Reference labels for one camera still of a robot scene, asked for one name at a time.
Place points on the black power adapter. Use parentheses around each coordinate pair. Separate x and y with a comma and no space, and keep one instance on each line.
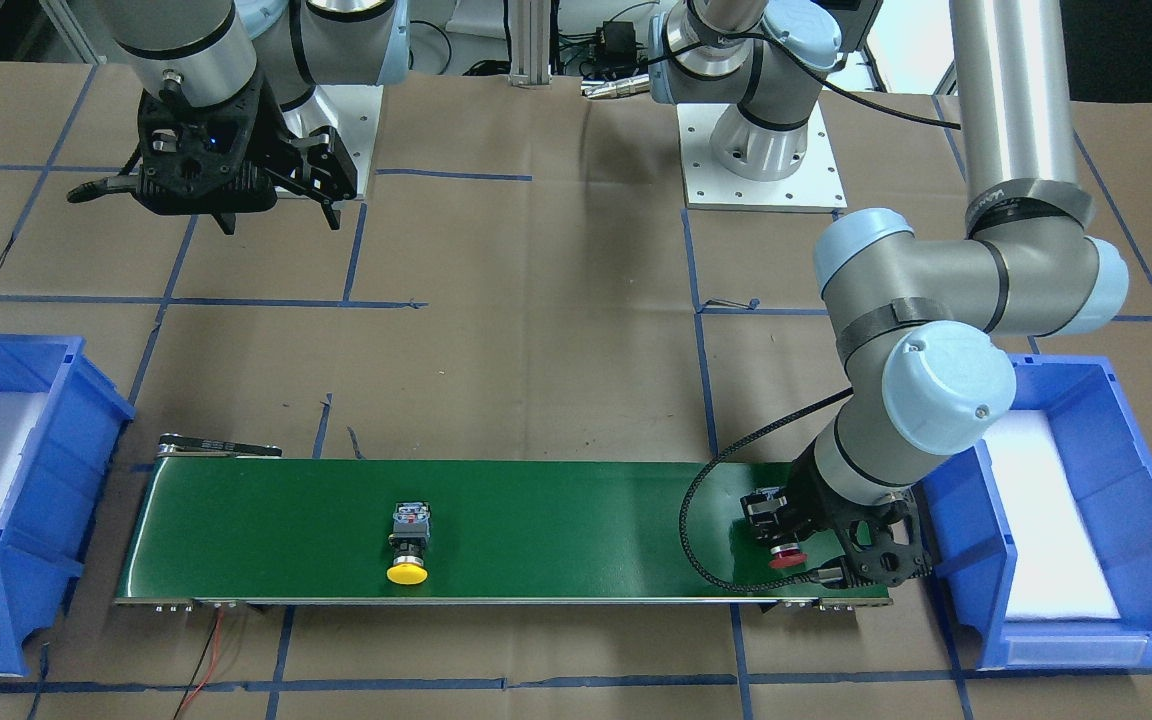
(615,44)

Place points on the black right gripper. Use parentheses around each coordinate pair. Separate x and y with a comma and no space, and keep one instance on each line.
(271,128)

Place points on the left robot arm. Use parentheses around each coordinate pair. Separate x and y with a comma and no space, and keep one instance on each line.
(914,319)

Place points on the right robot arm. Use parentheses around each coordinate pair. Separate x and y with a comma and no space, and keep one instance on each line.
(213,48)

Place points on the yellow push button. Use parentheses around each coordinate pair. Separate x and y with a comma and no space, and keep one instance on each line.
(409,540)

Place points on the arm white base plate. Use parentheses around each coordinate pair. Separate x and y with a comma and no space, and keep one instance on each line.
(814,187)
(355,111)

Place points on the black conveyor drive belt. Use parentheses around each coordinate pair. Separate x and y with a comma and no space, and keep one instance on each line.
(174,445)

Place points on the red push button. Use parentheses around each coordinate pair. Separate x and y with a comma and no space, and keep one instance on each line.
(787,555)

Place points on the blue bin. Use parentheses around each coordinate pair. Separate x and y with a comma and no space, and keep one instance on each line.
(1109,469)
(46,515)

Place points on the aluminium frame post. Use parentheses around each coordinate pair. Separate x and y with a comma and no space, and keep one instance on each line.
(530,35)

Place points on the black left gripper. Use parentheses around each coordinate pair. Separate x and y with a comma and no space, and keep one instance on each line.
(808,494)

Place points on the green conveyor belt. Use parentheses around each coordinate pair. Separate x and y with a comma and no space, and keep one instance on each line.
(271,531)

